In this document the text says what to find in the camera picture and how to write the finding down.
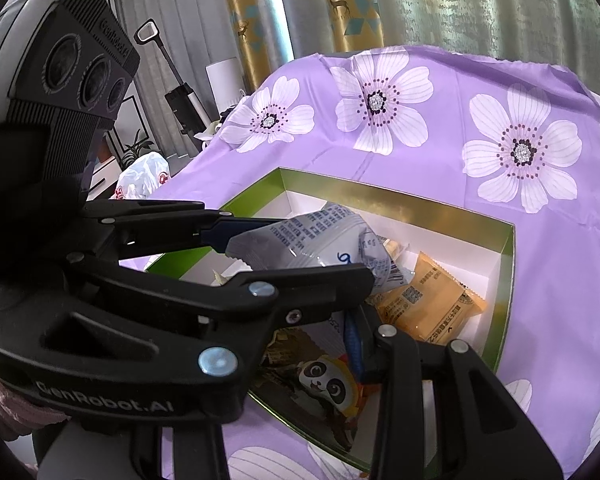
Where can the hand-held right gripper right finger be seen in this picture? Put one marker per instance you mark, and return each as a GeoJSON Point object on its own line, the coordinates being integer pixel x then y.
{"type": "Point", "coordinates": [354, 347]}

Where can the orange snack packet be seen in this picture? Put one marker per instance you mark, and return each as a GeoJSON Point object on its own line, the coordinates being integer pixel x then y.
{"type": "Point", "coordinates": [430, 305]}

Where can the green cardboard box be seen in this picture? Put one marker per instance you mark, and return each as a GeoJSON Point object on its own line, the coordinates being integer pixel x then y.
{"type": "Point", "coordinates": [430, 220]}

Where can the yellow patterned curtain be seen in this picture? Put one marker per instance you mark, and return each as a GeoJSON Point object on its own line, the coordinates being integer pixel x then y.
{"type": "Point", "coordinates": [250, 20]}

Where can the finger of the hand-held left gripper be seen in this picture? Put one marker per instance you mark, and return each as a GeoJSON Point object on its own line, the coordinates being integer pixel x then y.
{"type": "Point", "coordinates": [280, 295]}
{"type": "Point", "coordinates": [155, 225]}

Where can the white red snack packet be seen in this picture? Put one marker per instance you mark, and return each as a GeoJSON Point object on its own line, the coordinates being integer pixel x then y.
{"type": "Point", "coordinates": [332, 340]}

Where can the potted plant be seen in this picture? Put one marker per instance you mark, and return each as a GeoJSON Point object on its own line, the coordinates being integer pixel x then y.
{"type": "Point", "coordinates": [136, 152]}

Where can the silver snack packet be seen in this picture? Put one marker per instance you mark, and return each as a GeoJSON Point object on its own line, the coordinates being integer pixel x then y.
{"type": "Point", "coordinates": [320, 240]}

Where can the purple floral cloth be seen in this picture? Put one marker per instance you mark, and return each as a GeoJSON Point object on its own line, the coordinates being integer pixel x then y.
{"type": "Point", "coordinates": [555, 270]}

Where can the brown black snack packet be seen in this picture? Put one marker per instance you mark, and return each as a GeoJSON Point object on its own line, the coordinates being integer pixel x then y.
{"type": "Point", "coordinates": [295, 345]}

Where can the white plastic bag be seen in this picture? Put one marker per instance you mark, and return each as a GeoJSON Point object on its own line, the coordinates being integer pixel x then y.
{"type": "Point", "coordinates": [140, 175]}

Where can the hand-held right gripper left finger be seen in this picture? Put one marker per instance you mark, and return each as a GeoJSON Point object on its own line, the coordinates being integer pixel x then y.
{"type": "Point", "coordinates": [180, 455]}

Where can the grey green curtain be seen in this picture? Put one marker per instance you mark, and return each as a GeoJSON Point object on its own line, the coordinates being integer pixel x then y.
{"type": "Point", "coordinates": [480, 0]}

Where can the white panel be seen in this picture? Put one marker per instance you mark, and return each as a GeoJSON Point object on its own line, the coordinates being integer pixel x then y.
{"type": "Point", "coordinates": [225, 82]}

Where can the black upright vacuum cleaner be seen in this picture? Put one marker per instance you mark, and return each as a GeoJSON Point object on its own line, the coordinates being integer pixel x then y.
{"type": "Point", "coordinates": [182, 105]}

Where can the panda print snack packet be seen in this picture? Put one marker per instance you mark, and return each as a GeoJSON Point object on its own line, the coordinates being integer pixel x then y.
{"type": "Point", "coordinates": [325, 385]}

